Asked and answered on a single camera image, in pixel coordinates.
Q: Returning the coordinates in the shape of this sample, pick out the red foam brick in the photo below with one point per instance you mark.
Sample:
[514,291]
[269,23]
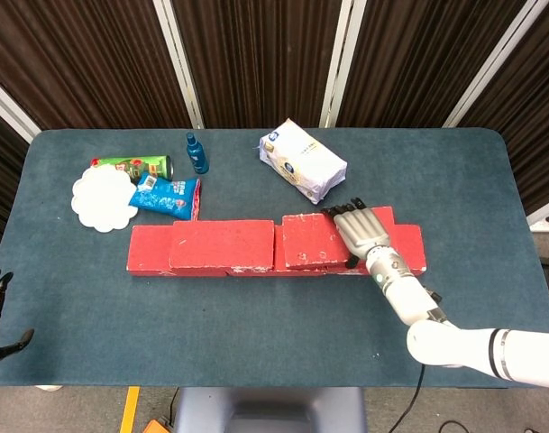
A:
[409,248]
[220,245]
[278,248]
[310,239]
[148,250]

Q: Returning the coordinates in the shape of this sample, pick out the white tissue pack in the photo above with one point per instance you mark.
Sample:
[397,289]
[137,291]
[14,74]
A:
[301,162]

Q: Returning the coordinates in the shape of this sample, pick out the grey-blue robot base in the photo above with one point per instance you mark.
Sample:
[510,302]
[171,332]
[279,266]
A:
[269,410]

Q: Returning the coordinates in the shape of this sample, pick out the teal felt table cover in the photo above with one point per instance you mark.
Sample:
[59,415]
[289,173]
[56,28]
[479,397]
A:
[211,325]

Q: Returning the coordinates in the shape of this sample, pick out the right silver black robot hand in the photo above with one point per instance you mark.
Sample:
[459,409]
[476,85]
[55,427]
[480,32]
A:
[362,230]

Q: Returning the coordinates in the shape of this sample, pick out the blue spray bottle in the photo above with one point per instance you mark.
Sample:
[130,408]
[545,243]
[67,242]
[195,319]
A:
[197,155]

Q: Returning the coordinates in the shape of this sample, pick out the blue snack bag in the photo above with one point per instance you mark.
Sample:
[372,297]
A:
[166,196]

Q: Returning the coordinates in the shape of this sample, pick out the green chip can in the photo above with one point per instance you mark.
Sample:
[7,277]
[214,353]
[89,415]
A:
[139,164]

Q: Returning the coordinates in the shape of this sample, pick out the orange floor object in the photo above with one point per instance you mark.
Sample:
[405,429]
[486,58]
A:
[159,427]

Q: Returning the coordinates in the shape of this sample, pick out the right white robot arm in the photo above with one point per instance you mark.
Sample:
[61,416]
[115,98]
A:
[526,356]

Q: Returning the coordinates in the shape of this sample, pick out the white flower-shaped plate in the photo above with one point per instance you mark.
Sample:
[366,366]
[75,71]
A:
[98,198]

